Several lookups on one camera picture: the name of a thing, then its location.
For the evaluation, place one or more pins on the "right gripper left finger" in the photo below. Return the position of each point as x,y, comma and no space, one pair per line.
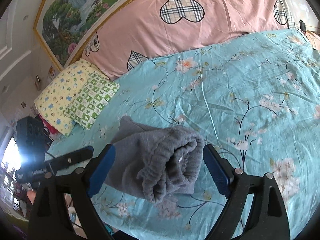
50,217

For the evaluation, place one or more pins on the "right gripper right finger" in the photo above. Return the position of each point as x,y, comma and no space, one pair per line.
267,218

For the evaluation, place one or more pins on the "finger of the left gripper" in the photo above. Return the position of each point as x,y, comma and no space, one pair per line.
69,159

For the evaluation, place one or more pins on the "grey fleece pants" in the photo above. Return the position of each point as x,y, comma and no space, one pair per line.
152,163

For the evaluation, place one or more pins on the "yellow cartoon pillow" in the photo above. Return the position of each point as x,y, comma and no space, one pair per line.
62,90

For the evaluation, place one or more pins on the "green white checkered pillow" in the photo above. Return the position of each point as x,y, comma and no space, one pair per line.
92,98

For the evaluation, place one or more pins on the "teal floral bedsheet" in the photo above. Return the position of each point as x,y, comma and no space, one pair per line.
254,98

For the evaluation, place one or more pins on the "gold-framed landscape painting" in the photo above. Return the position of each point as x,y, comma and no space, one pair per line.
61,24

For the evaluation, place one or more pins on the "pink heart-pattern duvet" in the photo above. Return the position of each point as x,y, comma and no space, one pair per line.
146,29

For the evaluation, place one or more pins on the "small black device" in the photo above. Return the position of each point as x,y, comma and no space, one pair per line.
302,26

